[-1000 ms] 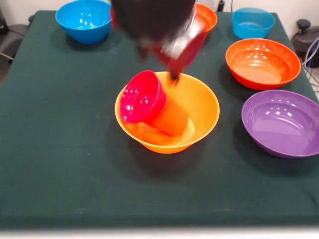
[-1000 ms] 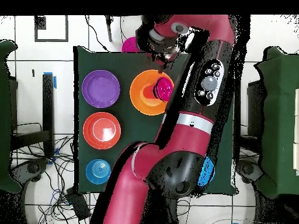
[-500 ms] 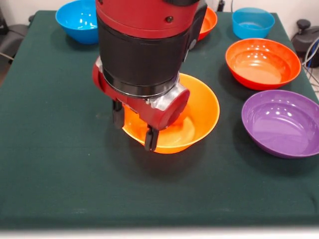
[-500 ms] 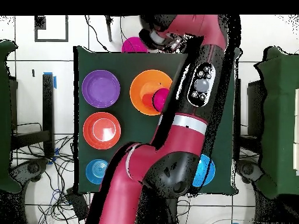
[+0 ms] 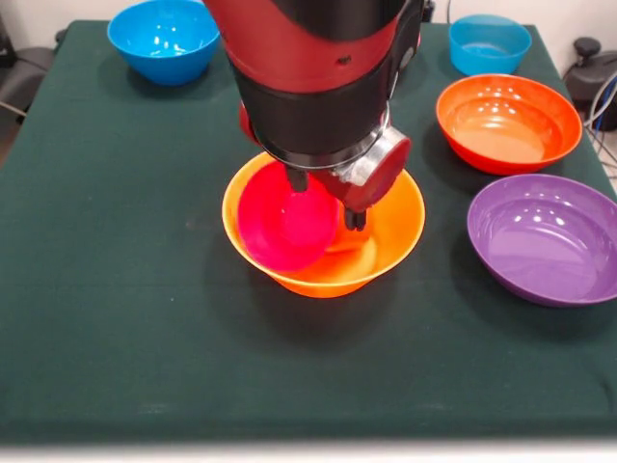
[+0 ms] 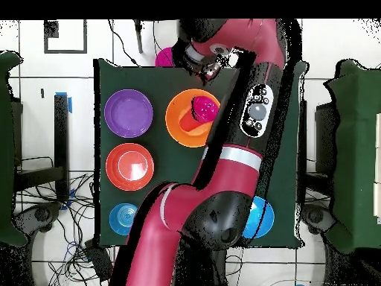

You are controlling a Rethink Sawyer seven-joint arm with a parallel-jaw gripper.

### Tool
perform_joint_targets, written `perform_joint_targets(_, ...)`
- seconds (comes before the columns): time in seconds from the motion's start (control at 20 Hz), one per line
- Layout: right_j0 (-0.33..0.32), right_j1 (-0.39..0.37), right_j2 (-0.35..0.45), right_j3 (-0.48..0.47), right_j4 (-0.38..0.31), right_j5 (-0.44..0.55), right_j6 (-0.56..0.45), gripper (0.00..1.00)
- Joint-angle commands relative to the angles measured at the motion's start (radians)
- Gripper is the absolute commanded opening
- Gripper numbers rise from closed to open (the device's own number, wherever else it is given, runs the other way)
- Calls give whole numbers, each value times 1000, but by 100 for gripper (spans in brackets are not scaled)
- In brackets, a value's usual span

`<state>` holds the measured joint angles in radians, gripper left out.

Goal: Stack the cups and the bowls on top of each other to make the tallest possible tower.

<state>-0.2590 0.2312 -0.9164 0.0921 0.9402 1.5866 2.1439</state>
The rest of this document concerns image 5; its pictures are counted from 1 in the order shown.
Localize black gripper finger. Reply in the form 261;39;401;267
286;166;310;195
342;204;368;233

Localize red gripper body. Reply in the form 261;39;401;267
238;103;413;214

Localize orange cup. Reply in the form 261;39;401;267
326;225;373;256

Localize large yellow-orange bowl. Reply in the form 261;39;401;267
221;151;427;299

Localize small magenta bowl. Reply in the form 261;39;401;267
236;161;341;274

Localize large blue bowl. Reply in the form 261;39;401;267
106;0;222;87

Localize wide red-orange bowl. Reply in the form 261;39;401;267
435;73;583;177

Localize small light blue bowl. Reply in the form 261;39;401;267
447;14;533;77

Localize dark green tablecloth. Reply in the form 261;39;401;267
0;18;617;443

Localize wide purple bowl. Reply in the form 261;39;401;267
466;173;617;309

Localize black office chair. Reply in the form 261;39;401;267
562;37;617;102

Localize grey office chair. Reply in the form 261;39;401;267
0;12;68;131

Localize tangled floor cables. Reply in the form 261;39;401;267
582;71;617;179

